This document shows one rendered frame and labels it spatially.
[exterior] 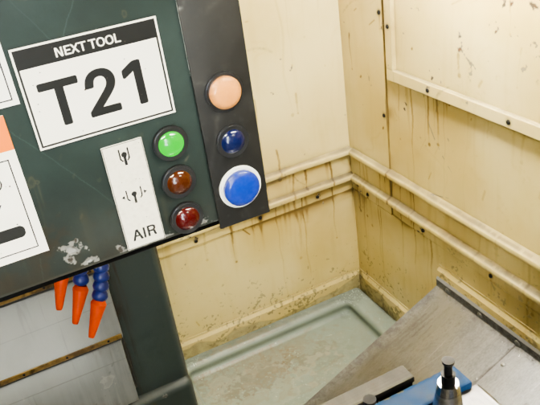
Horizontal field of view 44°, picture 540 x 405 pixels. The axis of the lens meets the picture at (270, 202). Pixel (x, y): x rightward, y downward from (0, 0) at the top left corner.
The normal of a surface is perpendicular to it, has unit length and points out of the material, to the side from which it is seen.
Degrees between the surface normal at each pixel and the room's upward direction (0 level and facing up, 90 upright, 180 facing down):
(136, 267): 90
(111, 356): 90
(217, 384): 0
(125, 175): 90
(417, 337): 24
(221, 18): 90
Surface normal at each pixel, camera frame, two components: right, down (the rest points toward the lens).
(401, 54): -0.89, 0.32
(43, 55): 0.44, 0.39
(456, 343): -0.48, -0.66
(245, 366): -0.13, -0.87
